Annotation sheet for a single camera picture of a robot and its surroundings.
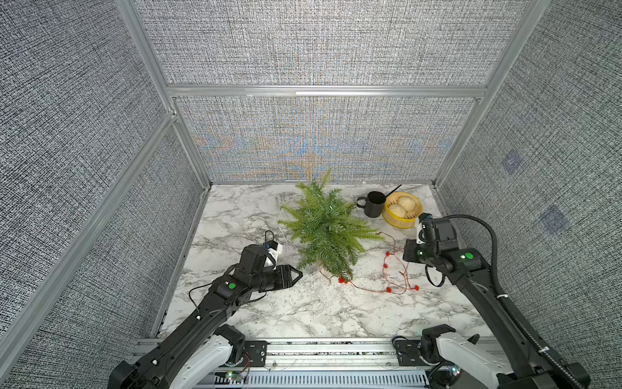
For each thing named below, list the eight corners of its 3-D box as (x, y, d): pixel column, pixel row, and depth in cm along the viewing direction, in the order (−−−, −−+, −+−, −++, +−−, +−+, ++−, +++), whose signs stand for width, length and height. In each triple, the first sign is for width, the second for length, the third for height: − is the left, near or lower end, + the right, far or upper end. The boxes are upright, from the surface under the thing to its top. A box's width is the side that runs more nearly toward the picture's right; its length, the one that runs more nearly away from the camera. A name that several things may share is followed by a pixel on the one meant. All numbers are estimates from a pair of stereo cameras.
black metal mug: (374, 220, 108) (378, 206, 101) (358, 208, 113) (361, 194, 105) (384, 211, 111) (389, 197, 104) (368, 200, 116) (372, 186, 108)
